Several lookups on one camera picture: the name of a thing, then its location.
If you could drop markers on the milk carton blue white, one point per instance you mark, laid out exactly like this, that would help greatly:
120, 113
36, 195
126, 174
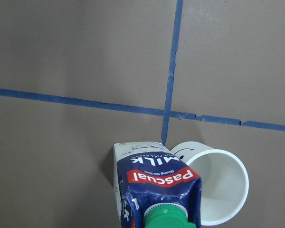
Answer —
154, 188

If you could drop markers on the white enamel mug black handle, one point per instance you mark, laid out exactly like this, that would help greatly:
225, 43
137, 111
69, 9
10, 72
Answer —
225, 182

